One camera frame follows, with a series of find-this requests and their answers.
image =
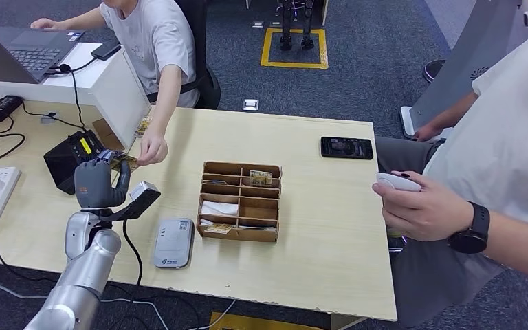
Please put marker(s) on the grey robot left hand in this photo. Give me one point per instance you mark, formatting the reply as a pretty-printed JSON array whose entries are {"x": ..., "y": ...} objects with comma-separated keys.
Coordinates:
[{"x": 93, "y": 186}]

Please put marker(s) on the person's right hand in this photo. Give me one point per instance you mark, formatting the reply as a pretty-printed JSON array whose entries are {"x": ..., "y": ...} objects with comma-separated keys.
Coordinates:
[
  {"x": 427, "y": 133},
  {"x": 44, "y": 23}
]

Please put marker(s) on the person's left hand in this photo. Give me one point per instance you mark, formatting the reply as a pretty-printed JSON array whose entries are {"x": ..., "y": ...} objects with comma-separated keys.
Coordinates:
[
  {"x": 152, "y": 149},
  {"x": 423, "y": 212}
]

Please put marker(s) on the white remote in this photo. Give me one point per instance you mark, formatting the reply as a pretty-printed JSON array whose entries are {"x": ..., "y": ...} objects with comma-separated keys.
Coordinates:
[{"x": 394, "y": 181}]

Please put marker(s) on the person's right forearm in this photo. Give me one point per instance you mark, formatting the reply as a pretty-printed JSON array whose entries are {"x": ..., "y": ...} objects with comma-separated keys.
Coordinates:
[
  {"x": 79, "y": 19},
  {"x": 455, "y": 111}
]

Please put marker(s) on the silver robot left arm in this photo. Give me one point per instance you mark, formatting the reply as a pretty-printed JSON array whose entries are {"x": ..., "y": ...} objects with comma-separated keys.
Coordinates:
[{"x": 84, "y": 268}]

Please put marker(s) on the person's left forearm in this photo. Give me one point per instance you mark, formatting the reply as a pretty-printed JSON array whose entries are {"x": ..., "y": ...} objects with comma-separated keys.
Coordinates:
[
  {"x": 523, "y": 243},
  {"x": 166, "y": 98}
]

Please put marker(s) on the person's shoe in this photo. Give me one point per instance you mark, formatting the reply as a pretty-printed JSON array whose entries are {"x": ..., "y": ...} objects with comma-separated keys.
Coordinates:
[{"x": 394, "y": 233}]

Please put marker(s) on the person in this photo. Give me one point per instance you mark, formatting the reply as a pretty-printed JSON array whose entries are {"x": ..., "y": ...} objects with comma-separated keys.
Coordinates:
[
  {"x": 159, "y": 41},
  {"x": 505, "y": 150}
]

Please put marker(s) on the grey card reader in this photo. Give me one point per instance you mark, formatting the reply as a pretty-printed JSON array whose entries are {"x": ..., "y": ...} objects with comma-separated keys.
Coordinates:
[{"x": 174, "y": 243}]

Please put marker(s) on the small yellowish printed card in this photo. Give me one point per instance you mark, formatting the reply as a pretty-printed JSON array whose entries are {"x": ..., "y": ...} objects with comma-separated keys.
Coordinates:
[{"x": 218, "y": 229}]

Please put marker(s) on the dark grey laptop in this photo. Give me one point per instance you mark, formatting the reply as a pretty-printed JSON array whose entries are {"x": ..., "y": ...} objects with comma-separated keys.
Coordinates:
[{"x": 36, "y": 50}]

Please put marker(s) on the black device with yellow label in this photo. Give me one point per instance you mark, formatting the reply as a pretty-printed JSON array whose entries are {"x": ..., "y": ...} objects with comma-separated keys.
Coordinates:
[{"x": 61, "y": 166}]

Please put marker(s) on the brown cardboard piece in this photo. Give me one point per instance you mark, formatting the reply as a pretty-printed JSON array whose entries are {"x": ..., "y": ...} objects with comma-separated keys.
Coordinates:
[{"x": 107, "y": 134}]

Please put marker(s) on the black wristwatch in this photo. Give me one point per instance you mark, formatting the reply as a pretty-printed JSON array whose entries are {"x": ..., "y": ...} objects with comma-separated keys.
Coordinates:
[{"x": 471, "y": 232}]

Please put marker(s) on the white counter block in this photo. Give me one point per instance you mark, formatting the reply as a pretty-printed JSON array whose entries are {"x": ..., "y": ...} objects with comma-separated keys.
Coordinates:
[{"x": 118, "y": 100}]

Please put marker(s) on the small clear clip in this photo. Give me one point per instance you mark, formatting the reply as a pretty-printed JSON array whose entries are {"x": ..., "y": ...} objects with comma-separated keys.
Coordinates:
[{"x": 50, "y": 118}]

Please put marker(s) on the black smartphone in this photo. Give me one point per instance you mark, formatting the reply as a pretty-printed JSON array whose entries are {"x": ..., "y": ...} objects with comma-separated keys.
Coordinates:
[{"x": 347, "y": 148}]

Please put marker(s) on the black office chair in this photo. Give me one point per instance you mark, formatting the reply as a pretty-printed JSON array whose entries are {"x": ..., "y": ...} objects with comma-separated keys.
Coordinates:
[{"x": 209, "y": 86}]

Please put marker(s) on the grey slanted stand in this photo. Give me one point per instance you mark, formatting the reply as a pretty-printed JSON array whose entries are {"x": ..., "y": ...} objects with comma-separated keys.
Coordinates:
[{"x": 469, "y": 59}]

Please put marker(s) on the white folded paper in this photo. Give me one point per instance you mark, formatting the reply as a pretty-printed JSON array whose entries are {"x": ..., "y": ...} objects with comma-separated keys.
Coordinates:
[{"x": 220, "y": 208}]

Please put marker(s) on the black power adapter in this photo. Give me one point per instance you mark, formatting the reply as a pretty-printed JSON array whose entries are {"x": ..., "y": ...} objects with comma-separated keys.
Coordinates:
[{"x": 2, "y": 108}]

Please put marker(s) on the silver floor socket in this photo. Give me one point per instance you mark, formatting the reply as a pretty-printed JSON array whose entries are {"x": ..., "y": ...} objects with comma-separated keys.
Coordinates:
[{"x": 251, "y": 104}]

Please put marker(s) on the cardboard compartment organizer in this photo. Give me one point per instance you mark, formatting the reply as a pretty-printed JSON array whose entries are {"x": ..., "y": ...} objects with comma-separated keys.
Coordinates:
[{"x": 263, "y": 234}]

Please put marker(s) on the small floor socket plate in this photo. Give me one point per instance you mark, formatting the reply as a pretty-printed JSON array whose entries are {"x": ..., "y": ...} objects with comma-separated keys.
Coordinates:
[
  {"x": 258, "y": 23},
  {"x": 276, "y": 23}
]

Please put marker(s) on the black and white humanoid robot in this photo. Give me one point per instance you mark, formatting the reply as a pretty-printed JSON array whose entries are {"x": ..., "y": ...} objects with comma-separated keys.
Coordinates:
[{"x": 287, "y": 23}]

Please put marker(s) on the yellow board under table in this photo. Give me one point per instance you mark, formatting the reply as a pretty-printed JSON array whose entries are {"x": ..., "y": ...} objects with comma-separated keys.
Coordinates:
[{"x": 255, "y": 322}]

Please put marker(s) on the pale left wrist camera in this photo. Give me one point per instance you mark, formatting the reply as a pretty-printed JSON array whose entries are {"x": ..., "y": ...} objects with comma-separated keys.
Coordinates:
[{"x": 143, "y": 192}]

